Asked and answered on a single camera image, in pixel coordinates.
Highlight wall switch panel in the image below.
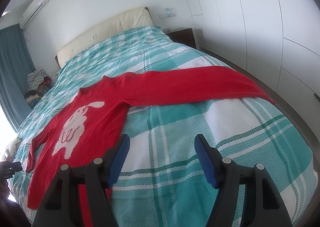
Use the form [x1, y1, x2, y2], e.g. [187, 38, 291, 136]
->
[158, 7, 175, 19]

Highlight white wardrobe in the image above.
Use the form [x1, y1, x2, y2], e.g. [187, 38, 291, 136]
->
[175, 0, 320, 112]

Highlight teal curtain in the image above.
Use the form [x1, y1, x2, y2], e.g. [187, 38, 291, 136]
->
[0, 24, 37, 130]

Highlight white wall air conditioner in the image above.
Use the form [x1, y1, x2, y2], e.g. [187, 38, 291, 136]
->
[19, 0, 52, 29]

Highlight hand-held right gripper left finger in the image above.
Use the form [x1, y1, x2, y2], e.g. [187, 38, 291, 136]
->
[31, 133, 131, 227]

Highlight bed with teal plaid cover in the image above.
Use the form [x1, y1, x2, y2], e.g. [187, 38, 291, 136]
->
[12, 26, 314, 227]

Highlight red sweater with white animal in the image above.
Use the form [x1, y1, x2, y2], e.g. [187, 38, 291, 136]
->
[26, 66, 275, 227]

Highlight dark wooden nightstand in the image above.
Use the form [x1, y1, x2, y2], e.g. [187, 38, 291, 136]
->
[166, 28, 197, 49]

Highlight cream padded headboard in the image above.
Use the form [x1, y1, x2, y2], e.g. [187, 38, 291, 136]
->
[54, 6, 153, 70]

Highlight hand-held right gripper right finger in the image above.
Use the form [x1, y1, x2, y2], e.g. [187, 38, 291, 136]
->
[194, 133, 293, 227]

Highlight pile of mixed clothes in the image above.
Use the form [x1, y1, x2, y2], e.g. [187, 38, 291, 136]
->
[24, 69, 52, 109]

